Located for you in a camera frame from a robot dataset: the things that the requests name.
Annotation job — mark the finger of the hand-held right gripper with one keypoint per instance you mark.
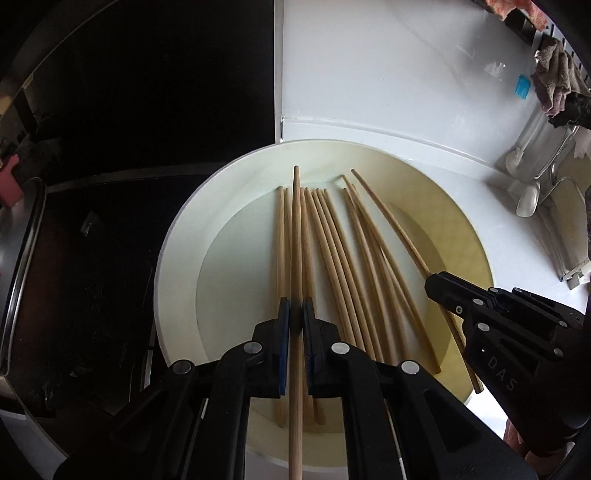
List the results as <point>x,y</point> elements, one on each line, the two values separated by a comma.
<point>498,360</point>
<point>461,288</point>

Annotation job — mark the pink cloth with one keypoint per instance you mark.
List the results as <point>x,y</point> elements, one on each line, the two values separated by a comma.
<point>501,7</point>

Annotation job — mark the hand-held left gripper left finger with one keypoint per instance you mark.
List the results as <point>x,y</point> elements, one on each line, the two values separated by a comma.
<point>286,332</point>

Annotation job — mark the steel ladle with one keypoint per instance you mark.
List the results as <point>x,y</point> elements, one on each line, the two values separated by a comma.
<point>555,174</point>

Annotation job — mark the dark cooking pot with lid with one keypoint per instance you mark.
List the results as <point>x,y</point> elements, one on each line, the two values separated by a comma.
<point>18,277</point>

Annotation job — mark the person's right hand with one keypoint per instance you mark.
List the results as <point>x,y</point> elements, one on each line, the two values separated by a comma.
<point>542,464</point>

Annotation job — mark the steel spatula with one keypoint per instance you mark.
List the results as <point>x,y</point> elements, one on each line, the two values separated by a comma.
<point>527,201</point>

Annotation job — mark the cream round tray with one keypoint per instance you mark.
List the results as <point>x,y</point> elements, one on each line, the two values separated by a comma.
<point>240,277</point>

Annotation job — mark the wooden chopstick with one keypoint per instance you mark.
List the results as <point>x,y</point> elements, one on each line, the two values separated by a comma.
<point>395,221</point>
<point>296,240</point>

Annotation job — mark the white dish brush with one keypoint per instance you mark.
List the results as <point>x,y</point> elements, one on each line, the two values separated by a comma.
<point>513,161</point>

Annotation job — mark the black cloth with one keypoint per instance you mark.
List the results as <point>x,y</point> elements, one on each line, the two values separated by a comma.
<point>572,113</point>

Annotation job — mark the beige pink towel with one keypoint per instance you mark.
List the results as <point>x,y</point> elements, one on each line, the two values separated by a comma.
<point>554,78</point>

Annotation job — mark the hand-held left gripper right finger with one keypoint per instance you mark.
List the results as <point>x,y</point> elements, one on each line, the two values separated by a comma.
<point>308,346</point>

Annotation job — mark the bundle of wooden chopsticks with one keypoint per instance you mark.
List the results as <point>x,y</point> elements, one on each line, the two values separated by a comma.
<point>282,258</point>

